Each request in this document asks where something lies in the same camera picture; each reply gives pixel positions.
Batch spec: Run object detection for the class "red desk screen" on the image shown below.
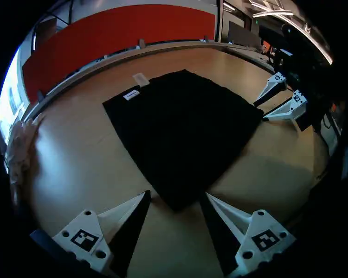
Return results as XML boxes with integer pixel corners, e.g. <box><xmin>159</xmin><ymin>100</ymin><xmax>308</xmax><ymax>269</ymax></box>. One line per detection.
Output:
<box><xmin>22</xmin><ymin>4</ymin><xmax>216</xmax><ymax>108</ymax></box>

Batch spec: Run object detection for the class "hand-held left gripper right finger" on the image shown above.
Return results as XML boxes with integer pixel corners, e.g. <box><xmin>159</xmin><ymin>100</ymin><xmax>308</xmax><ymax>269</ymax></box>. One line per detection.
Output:
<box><xmin>199</xmin><ymin>192</ymin><xmax>296</xmax><ymax>278</ymax></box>

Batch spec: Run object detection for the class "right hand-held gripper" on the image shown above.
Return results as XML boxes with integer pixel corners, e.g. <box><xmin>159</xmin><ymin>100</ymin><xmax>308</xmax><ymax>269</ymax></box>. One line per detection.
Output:
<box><xmin>253</xmin><ymin>24</ymin><xmax>342</xmax><ymax>134</ymax></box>

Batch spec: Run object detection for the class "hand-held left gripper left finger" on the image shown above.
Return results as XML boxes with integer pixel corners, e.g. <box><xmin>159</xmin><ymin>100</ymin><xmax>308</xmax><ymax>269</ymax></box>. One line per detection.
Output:
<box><xmin>52</xmin><ymin>190</ymin><xmax>152</xmax><ymax>278</ymax></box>

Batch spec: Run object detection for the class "heap of white towels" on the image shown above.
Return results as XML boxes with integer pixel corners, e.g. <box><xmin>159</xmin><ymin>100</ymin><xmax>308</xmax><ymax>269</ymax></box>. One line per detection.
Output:
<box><xmin>5</xmin><ymin>113</ymin><xmax>45</xmax><ymax>186</ymax></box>

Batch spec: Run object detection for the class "black towel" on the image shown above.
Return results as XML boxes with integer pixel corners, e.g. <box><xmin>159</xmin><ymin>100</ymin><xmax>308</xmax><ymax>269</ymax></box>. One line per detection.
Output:
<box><xmin>102</xmin><ymin>69</ymin><xmax>264</xmax><ymax>213</ymax></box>

